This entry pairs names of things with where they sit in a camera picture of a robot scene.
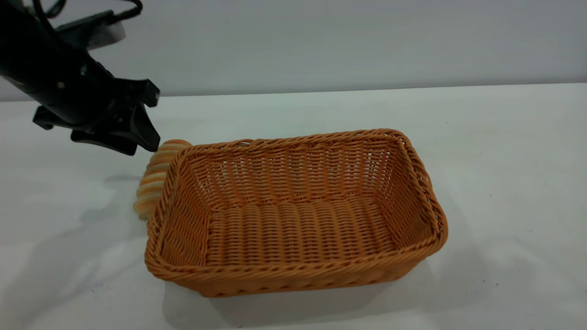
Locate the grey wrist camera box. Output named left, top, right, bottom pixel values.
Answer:
left=55, top=10, right=127, bottom=50

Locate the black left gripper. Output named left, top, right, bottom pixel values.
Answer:
left=32, top=59, right=161, bottom=156

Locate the orange woven wicker basket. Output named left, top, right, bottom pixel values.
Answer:
left=144, top=128, right=449, bottom=298

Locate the black camera cable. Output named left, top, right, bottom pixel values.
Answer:
left=32, top=0, right=67, bottom=20
left=106, top=0, right=144, bottom=24

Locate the striped bread roll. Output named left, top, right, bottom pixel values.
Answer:
left=133, top=139, right=192, bottom=220

